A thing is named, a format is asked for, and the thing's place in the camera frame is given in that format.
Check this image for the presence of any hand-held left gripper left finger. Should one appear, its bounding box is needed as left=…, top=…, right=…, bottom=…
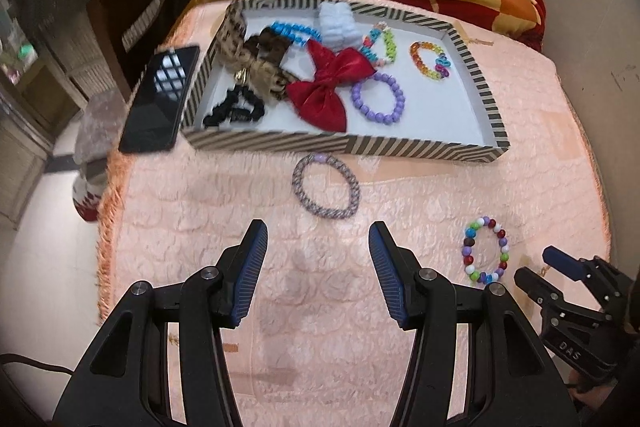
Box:
left=52, top=219, right=269, bottom=427

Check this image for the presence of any black scrunchie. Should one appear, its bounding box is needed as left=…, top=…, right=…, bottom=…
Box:
left=202, top=86, right=267, bottom=128

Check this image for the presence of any red satin bow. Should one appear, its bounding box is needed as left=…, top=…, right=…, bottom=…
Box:
left=286, top=39, right=377, bottom=132

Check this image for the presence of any striped shallow cardboard box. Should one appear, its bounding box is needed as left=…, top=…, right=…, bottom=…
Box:
left=180, top=0, right=511, bottom=162

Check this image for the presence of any plush grey stool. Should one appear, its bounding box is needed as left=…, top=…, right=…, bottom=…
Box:
left=72, top=89, right=132, bottom=224

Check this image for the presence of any cyan green white bead bracelet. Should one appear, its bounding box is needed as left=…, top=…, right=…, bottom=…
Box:
left=361, top=23, right=398, bottom=68

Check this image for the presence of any dark wooden cabinet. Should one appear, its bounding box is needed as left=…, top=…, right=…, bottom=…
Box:
left=87, top=0, right=211, bottom=92

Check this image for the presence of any brown scrunchie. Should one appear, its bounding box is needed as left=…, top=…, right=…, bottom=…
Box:
left=245, top=34, right=295, bottom=68

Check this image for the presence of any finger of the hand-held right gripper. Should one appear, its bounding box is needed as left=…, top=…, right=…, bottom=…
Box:
left=542, top=246, right=632, bottom=313
left=514, top=267, right=608, bottom=333

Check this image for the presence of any grey purple woven bracelet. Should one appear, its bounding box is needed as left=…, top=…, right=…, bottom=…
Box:
left=292, top=153, right=361, bottom=221

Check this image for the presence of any white scrunchie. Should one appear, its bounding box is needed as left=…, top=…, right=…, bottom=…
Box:
left=318, top=2, right=360, bottom=48

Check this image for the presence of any steel cabinet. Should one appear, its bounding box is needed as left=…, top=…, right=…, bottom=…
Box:
left=0, top=0, right=91, bottom=228

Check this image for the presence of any black smartphone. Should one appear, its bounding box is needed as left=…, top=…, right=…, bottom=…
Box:
left=118, top=45, right=201, bottom=154

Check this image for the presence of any purple bead bracelet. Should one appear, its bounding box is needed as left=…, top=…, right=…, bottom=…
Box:
left=351, top=73, right=406, bottom=125

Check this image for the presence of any black cable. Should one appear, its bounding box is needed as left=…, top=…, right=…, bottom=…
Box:
left=0, top=352, right=78, bottom=378

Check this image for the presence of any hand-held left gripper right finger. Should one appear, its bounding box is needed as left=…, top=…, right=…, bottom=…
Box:
left=368, top=221, right=566, bottom=427

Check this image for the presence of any leopard print bow clip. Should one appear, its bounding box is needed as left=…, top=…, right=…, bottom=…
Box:
left=219, top=4, right=296, bottom=102

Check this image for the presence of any rainbow translucent bead bracelet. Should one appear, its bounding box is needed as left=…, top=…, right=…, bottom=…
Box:
left=410, top=41, right=452, bottom=82

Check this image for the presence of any multicolour round bead bracelet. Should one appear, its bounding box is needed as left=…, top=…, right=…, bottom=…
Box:
left=462, top=216, right=510, bottom=285

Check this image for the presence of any pink plush mat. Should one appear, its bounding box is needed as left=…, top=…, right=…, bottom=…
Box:
left=95, top=0, right=613, bottom=427

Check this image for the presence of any blue bead bracelet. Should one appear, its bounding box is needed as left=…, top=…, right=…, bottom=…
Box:
left=271, top=22, right=323, bottom=48

